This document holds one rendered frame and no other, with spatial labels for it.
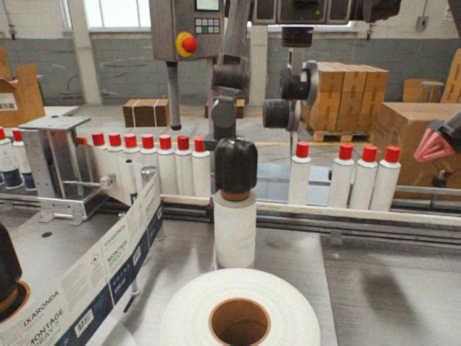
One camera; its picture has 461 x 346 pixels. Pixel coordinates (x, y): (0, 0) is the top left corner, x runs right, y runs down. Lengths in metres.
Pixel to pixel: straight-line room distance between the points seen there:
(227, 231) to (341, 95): 3.82
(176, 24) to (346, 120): 3.72
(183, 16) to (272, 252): 0.61
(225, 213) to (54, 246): 0.47
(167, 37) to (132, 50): 5.69
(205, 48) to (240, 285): 0.64
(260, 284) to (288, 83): 1.10
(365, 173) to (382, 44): 6.02
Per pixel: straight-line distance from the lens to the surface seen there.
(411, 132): 1.11
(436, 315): 0.83
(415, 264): 0.94
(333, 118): 4.36
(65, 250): 0.87
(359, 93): 4.40
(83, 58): 6.84
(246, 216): 0.61
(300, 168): 0.87
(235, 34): 0.79
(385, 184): 0.93
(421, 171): 1.18
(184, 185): 0.94
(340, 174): 0.89
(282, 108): 1.95
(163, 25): 0.89
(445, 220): 1.01
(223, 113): 0.70
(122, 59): 6.64
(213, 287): 0.48
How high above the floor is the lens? 1.36
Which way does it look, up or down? 25 degrees down
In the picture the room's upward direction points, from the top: straight up
